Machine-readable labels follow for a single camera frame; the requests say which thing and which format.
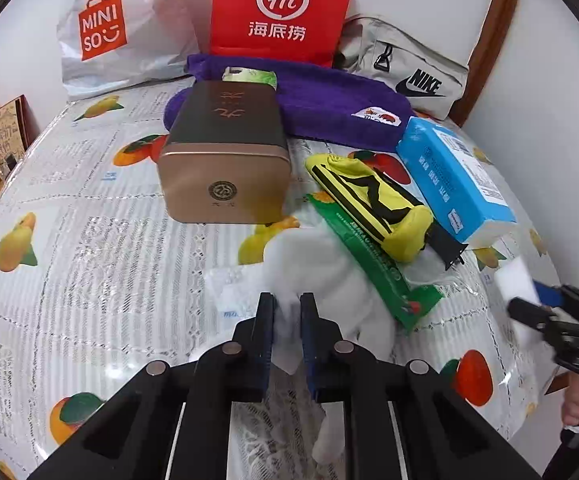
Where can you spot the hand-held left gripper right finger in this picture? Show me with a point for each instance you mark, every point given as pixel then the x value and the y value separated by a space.
pixel 308 340

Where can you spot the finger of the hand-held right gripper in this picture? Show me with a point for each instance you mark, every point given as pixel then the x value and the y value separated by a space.
pixel 529 312
pixel 549 296

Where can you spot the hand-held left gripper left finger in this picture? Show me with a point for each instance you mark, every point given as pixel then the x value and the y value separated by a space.
pixel 268 330

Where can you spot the white sponge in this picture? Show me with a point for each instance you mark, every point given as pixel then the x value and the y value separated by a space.
pixel 517 282

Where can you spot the white towel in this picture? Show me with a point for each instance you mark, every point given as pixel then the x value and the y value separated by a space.
pixel 319 270

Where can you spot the green snack packet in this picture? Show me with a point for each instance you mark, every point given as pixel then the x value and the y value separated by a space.
pixel 369 260

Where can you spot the yellow black striped sock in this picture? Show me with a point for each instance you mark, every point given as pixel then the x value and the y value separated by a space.
pixel 404 240

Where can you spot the blue tissue pack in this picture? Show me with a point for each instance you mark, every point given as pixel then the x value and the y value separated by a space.
pixel 449 170

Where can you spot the person's right hand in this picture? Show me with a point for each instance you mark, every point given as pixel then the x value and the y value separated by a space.
pixel 577 402

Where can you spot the gold tin box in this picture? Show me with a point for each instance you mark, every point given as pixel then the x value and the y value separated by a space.
pixel 219 160

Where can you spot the fruit print tablecloth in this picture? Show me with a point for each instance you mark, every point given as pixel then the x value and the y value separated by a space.
pixel 94 240

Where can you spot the purple towel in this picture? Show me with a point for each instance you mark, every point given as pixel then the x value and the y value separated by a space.
pixel 319 105

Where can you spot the mint green packet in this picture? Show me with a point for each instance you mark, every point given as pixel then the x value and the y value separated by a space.
pixel 249 77

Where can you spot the wooden headboard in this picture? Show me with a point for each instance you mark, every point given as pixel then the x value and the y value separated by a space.
pixel 494 35

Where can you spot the grey waist bag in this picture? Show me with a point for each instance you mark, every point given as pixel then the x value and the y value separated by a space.
pixel 409 55

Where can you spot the white plastic shopping bag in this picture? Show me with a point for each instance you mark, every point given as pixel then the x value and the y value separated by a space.
pixel 159 35

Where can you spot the patterned brown box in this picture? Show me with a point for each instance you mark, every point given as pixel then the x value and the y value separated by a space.
pixel 9 135

